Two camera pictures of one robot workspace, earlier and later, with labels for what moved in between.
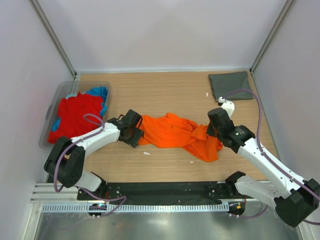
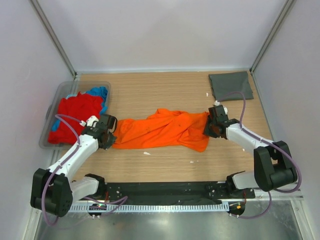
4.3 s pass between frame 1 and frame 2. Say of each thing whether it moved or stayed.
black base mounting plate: stayed
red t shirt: stayed
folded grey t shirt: stayed
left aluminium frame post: stayed
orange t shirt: moved
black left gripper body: moved
